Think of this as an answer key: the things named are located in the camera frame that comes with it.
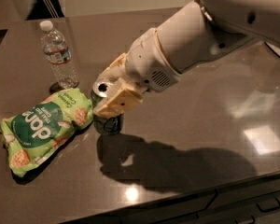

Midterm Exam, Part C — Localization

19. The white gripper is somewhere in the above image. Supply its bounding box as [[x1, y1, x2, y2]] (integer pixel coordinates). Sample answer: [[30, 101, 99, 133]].
[[101, 28, 181, 114]]

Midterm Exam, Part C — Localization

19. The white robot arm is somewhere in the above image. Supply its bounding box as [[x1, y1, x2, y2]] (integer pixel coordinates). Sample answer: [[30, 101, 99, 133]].
[[92, 0, 280, 119]]

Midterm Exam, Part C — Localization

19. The black drawer handle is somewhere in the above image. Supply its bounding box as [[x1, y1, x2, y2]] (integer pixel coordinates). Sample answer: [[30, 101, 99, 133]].
[[257, 198, 280, 213]]

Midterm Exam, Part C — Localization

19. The green rice chip bag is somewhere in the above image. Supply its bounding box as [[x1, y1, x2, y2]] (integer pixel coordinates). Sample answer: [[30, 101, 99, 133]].
[[0, 88, 93, 177]]

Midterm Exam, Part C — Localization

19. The green soda can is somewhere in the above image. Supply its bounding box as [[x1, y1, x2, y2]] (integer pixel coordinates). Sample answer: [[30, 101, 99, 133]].
[[91, 79, 123, 135]]

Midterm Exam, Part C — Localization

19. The clear plastic water bottle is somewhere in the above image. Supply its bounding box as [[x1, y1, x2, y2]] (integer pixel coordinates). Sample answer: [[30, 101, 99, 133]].
[[39, 21, 79, 89]]

